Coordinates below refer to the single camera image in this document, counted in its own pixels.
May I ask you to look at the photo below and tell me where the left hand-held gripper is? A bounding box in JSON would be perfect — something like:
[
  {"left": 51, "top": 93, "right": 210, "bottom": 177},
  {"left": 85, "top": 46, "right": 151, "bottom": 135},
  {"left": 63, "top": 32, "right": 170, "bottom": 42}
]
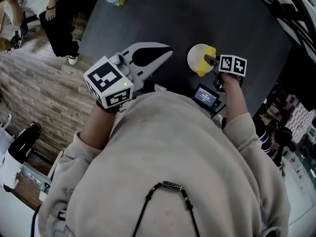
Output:
[{"left": 83, "top": 42, "right": 174, "bottom": 110}]

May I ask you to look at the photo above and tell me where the yellow corn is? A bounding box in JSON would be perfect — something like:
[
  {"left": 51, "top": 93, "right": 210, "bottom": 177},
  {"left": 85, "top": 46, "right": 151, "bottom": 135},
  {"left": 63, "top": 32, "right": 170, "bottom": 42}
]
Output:
[{"left": 197, "top": 46, "right": 217, "bottom": 78}]

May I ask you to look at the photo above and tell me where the black cable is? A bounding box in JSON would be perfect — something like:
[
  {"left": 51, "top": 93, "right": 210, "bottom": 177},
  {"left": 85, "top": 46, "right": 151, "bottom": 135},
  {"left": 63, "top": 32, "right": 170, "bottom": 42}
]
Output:
[{"left": 31, "top": 203, "right": 42, "bottom": 237}]

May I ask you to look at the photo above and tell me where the person's right forearm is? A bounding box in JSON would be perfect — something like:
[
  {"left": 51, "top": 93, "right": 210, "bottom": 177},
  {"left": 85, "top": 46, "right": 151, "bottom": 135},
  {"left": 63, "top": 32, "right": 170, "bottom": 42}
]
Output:
[{"left": 220, "top": 73, "right": 249, "bottom": 131}]

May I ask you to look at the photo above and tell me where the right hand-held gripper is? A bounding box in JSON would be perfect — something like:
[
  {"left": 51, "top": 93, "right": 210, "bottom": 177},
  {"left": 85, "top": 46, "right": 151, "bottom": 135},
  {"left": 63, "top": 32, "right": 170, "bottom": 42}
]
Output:
[{"left": 203, "top": 54, "right": 247, "bottom": 93}]

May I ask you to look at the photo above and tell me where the dark metal railing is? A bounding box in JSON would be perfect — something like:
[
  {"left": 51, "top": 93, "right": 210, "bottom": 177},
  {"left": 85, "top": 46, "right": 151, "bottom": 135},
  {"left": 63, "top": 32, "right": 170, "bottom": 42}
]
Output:
[{"left": 246, "top": 0, "right": 316, "bottom": 49}]

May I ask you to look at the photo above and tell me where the black device with screen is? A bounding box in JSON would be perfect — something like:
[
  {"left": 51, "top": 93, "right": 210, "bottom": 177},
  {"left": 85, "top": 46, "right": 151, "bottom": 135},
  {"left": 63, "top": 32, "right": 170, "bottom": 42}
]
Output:
[{"left": 192, "top": 82, "right": 221, "bottom": 110}]

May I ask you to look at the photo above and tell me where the beige sweatshirt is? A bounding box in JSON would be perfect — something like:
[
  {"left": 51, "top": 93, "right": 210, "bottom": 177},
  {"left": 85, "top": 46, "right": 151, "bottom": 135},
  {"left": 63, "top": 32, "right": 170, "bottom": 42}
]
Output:
[{"left": 37, "top": 91, "right": 292, "bottom": 237}]

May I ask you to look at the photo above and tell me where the black bead necklace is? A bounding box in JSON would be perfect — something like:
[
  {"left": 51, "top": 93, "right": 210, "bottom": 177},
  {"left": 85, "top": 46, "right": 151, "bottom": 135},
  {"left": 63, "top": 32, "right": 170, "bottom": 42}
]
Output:
[{"left": 132, "top": 180, "right": 201, "bottom": 237}]

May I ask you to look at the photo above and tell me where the white round plate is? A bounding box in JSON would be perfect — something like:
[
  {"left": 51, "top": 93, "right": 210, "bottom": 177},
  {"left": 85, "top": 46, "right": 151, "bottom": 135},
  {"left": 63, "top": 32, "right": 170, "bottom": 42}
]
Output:
[{"left": 187, "top": 43, "right": 215, "bottom": 74}]

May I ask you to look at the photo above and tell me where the pink checkered bag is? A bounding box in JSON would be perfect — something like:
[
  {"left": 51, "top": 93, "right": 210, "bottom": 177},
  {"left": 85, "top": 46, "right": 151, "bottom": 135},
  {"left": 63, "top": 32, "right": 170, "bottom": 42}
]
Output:
[{"left": 283, "top": 94, "right": 316, "bottom": 144}]

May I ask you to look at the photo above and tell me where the black bag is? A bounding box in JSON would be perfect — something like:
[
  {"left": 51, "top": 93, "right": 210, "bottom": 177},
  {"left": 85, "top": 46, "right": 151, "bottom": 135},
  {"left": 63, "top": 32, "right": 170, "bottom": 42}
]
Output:
[{"left": 7, "top": 121, "right": 41, "bottom": 165}]

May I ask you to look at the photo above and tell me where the person's left forearm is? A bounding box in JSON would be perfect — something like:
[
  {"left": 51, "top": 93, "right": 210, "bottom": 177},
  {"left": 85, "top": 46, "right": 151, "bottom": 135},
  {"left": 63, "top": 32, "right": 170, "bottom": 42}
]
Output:
[{"left": 79, "top": 104, "right": 119, "bottom": 151}]

